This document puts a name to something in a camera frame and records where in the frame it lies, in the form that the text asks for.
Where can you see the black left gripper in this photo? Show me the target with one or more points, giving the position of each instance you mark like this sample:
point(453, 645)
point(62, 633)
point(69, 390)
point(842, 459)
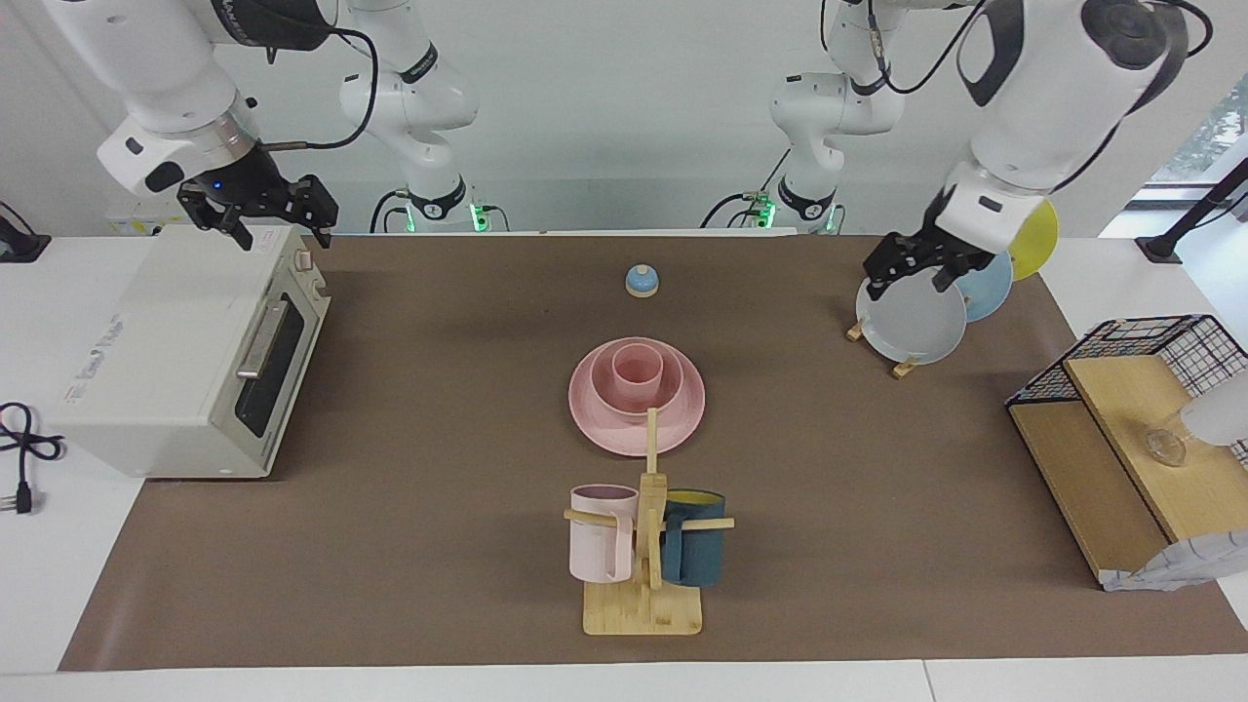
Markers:
point(936, 244)

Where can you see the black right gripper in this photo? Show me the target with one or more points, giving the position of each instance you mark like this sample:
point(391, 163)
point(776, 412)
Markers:
point(258, 195)

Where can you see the pink bowl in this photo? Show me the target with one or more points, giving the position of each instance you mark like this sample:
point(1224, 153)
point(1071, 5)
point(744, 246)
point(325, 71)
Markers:
point(673, 385)

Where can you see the pink cup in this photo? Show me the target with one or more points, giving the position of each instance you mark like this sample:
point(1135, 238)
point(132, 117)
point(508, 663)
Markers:
point(637, 385)

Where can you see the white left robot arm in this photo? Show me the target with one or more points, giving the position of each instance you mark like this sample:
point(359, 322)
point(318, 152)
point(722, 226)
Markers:
point(1053, 97)

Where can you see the grey plate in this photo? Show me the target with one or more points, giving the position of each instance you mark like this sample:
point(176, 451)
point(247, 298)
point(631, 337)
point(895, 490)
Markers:
point(912, 322)

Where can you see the light blue plate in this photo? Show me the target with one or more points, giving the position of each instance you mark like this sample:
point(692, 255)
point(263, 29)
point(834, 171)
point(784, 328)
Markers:
point(990, 283)

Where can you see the wooden plate rack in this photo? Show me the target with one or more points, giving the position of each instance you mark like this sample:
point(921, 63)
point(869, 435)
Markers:
point(905, 370)

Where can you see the yellow plate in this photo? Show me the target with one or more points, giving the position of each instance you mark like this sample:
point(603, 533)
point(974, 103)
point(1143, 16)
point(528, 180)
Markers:
point(1038, 239)

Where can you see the beige toaster oven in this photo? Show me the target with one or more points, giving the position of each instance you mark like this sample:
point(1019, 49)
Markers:
point(166, 361)

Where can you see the black table clamp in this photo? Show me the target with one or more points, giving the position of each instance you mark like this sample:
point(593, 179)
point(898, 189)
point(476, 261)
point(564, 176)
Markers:
point(19, 246)

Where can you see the blue lid with wooden knob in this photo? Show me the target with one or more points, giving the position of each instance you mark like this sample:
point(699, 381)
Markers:
point(642, 283)

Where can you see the brown table mat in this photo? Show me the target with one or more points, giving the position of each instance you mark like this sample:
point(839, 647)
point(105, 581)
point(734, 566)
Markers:
point(439, 487)

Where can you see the small clear glass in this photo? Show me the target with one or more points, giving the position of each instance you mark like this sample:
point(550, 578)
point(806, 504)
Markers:
point(1166, 448)

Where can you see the pink speckled plate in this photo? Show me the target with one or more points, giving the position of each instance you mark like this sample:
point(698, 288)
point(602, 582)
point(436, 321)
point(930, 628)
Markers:
point(614, 434)

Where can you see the dark teal mug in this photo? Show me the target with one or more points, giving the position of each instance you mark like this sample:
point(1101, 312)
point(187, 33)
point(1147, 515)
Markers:
point(697, 551)

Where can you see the marble patterned cloth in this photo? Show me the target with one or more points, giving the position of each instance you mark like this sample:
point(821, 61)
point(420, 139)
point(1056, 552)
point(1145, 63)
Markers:
point(1185, 565)

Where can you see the pale pink mug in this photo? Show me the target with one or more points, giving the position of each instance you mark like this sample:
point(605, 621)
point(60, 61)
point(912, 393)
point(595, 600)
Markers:
point(597, 551)

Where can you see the wooden mug tree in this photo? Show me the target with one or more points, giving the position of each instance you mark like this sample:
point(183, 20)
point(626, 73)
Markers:
point(639, 614)

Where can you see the black camera stand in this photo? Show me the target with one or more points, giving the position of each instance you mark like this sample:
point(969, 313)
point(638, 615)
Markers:
point(1199, 210)

